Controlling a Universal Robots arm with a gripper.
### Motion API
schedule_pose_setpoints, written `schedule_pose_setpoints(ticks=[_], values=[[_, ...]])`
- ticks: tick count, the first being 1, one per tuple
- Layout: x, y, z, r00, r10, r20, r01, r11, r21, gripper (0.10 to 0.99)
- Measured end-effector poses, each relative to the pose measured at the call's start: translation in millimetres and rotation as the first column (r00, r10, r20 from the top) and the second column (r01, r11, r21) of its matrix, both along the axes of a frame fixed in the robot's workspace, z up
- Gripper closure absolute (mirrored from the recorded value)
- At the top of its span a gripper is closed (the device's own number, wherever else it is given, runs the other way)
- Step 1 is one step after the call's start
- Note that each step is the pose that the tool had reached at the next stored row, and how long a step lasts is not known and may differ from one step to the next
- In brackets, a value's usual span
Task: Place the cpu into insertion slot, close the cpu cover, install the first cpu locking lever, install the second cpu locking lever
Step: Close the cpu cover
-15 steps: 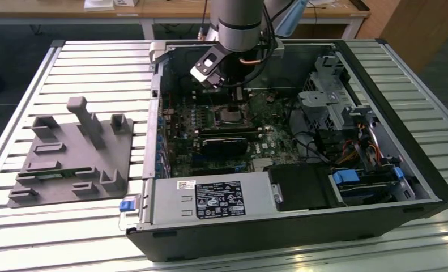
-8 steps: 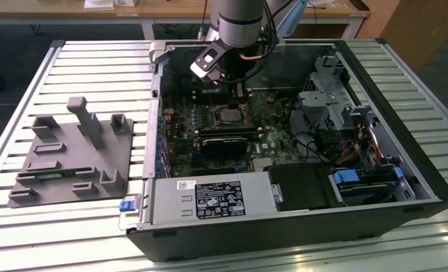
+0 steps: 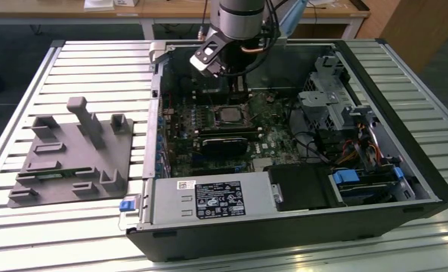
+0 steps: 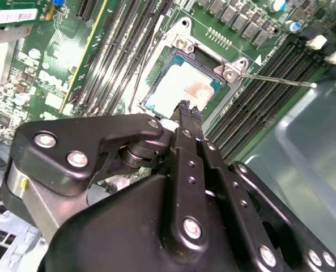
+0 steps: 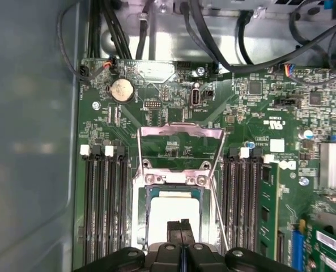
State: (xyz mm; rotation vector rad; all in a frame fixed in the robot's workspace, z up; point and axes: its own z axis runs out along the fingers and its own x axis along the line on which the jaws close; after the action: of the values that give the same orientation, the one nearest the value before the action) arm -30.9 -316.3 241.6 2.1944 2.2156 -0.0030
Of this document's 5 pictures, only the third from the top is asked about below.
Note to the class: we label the silver metal drive cage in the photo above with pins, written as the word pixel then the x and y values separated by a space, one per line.
pixel 318 113

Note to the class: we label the blue plastic clip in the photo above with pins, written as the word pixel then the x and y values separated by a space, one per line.
pixel 398 173

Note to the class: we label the grey parts rack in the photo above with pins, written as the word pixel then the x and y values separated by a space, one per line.
pixel 69 158

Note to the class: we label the black plastic shroud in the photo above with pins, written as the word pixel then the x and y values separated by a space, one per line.
pixel 300 187

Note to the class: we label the green RAM stick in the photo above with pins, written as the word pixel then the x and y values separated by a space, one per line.
pixel 69 172

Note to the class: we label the silver square CPU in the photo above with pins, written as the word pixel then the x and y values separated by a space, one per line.
pixel 230 114

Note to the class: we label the hard disk in blue carrier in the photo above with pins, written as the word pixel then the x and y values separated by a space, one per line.
pixel 345 177

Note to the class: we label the black open PC case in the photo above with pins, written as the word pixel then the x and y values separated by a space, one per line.
pixel 246 241

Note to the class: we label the black CPU socket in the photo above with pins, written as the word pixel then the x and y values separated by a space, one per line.
pixel 216 114

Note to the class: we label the black graphics card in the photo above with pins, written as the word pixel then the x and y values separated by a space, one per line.
pixel 224 146

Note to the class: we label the wooden desk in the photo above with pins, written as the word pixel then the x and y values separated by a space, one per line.
pixel 172 8

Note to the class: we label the wooden cabinet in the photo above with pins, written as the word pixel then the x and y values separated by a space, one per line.
pixel 417 28

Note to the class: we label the white printed box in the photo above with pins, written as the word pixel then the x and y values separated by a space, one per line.
pixel 127 3

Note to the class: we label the black RAM slot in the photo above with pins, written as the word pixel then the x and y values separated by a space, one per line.
pixel 204 96
pixel 228 135
pixel 228 131

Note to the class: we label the silver power supply unit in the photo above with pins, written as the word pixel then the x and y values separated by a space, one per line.
pixel 172 198

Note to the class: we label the blue case latch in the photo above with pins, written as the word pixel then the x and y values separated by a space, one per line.
pixel 129 204

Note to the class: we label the green motherboard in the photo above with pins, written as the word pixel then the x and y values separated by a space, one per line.
pixel 273 141

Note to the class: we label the blue expansion slot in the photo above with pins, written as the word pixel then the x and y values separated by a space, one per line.
pixel 198 155

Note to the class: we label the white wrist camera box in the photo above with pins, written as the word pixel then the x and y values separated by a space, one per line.
pixel 201 66

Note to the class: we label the small silver heat sink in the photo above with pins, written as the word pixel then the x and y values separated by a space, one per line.
pixel 262 164

